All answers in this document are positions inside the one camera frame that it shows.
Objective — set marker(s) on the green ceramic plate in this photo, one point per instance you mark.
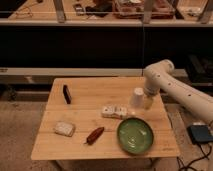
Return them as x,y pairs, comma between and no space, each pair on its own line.
135,136

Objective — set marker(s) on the white wrapped snack pack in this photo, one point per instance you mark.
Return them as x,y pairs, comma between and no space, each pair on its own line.
114,112

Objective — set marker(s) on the plastic tray with items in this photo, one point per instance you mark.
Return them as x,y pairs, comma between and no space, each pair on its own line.
162,9

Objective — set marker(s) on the red chili pepper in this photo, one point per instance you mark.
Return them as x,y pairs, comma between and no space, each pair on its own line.
94,135

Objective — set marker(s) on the white ceramic cup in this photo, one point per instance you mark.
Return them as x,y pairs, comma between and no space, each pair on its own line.
137,97

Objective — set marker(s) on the metal shelf rack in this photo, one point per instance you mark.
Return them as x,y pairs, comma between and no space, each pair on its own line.
44,39

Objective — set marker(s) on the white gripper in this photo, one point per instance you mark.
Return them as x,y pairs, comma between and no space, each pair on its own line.
150,91

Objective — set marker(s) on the black eraser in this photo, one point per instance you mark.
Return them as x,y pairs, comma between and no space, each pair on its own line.
66,94

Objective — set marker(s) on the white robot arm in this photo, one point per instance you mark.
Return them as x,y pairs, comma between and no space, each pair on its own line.
157,76

